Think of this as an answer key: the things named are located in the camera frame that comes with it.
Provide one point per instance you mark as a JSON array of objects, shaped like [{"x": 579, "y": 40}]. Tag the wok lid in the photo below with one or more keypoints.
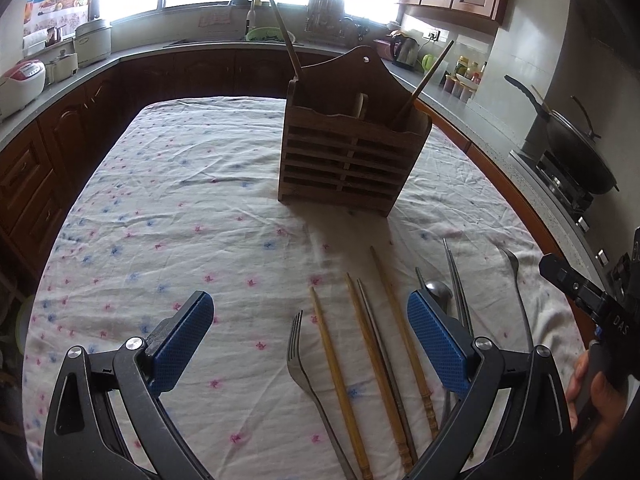
[{"x": 570, "y": 125}]

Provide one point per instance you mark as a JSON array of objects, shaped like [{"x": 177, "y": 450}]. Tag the short wooden spoon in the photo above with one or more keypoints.
[{"x": 361, "y": 105}]

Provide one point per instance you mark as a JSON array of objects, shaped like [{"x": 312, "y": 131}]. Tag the paper towel roll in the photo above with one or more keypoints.
[{"x": 34, "y": 40}]

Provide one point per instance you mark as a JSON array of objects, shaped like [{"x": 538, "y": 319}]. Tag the white and pink rice cooker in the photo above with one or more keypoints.
[{"x": 22, "y": 85}]

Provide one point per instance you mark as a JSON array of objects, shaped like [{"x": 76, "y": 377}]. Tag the gas stove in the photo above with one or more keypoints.
[{"x": 565, "y": 185}]

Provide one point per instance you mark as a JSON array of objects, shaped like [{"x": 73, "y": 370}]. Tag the maroon plastic container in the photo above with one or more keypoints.
[{"x": 384, "y": 50}]

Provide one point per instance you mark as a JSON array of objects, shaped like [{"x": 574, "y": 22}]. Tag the large white rice cooker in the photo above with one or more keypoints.
[{"x": 94, "y": 42}]

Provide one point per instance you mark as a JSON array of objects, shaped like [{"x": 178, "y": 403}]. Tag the green plastic basin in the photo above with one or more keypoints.
[{"x": 262, "y": 34}]

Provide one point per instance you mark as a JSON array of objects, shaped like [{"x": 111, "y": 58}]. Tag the grey kitchen countertop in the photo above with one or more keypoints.
[{"x": 490, "y": 120}]

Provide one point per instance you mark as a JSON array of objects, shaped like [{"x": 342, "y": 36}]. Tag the electric kettle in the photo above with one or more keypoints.
[{"x": 406, "y": 52}]

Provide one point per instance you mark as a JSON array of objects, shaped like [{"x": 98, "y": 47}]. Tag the person's right hand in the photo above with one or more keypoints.
[{"x": 575, "y": 385}]

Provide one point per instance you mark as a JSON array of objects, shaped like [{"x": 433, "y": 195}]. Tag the wooden chopstick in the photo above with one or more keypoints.
[
  {"x": 376, "y": 360},
  {"x": 393, "y": 310},
  {"x": 335, "y": 370}
]

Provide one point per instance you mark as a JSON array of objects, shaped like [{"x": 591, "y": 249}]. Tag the metal fork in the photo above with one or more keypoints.
[{"x": 300, "y": 360}]

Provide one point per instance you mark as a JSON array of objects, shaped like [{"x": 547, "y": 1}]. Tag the small white cooker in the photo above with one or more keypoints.
[{"x": 62, "y": 65}]

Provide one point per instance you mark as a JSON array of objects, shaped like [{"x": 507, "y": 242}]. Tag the metal dish rack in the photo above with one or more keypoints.
[{"x": 322, "y": 15}]

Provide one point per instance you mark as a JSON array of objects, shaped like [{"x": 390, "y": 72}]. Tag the wooden utensil holder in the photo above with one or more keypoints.
[{"x": 350, "y": 160}]

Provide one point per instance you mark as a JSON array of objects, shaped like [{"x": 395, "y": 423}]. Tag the steel spoon at right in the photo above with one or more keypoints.
[{"x": 523, "y": 305}]

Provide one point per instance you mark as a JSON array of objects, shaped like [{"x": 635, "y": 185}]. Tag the long wooden stirring stick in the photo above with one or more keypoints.
[
  {"x": 425, "y": 80},
  {"x": 285, "y": 40}
]

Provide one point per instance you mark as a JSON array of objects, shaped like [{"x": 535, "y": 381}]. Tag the black wok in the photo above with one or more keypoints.
[{"x": 580, "y": 160}]

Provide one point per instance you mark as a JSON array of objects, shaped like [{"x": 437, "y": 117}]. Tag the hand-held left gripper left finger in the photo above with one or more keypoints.
[{"x": 182, "y": 345}]

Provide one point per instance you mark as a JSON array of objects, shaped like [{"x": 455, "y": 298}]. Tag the floral white tablecloth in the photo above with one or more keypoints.
[{"x": 200, "y": 210}]

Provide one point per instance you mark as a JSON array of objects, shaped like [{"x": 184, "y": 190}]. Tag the range hood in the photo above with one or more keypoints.
[{"x": 605, "y": 10}]

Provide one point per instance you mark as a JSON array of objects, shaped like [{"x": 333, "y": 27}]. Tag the curved metal faucet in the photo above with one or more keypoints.
[{"x": 250, "y": 17}]

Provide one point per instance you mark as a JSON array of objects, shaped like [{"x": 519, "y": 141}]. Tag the metal spoon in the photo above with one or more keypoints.
[
  {"x": 438, "y": 292},
  {"x": 420, "y": 276}
]

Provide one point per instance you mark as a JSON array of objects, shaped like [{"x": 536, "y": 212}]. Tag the yellow-lidded jar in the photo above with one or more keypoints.
[{"x": 462, "y": 67}]

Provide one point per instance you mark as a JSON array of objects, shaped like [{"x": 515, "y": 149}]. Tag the white spice jar set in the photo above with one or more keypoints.
[{"x": 457, "y": 89}]

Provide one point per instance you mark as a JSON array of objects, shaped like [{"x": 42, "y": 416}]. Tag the red sauce bottle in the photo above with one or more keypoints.
[{"x": 480, "y": 75}]

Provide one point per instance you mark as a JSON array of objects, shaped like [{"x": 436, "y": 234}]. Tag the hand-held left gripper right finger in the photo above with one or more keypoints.
[{"x": 440, "y": 345}]

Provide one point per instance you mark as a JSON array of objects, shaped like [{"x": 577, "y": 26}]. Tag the green cup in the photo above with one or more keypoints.
[{"x": 428, "y": 62}]

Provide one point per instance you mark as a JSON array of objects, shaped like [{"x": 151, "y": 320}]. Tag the small white wall socket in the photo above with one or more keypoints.
[{"x": 432, "y": 35}]

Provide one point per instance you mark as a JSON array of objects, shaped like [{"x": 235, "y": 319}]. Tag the wooden lower cabinets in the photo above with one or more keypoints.
[{"x": 45, "y": 160}]

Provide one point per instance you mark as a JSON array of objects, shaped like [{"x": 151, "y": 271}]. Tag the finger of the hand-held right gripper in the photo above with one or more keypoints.
[{"x": 570, "y": 282}]

